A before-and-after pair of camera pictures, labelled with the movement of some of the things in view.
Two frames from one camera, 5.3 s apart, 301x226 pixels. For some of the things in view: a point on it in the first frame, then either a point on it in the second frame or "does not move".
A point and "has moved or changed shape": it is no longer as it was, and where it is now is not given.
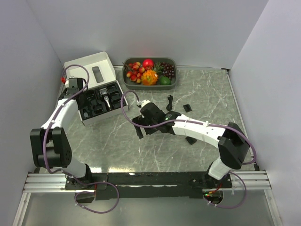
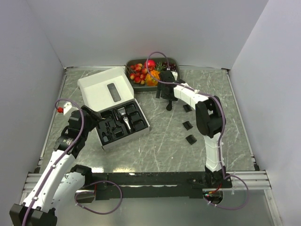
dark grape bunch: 168,69 does not move
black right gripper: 140,119 → 163,95
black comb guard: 191,140 does not move
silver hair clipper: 104,91 → 122,112
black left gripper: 82,92 → 94,117
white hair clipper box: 102,97 → 110,94
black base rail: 148,185 does not move
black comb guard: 187,108 has moved or changed shape
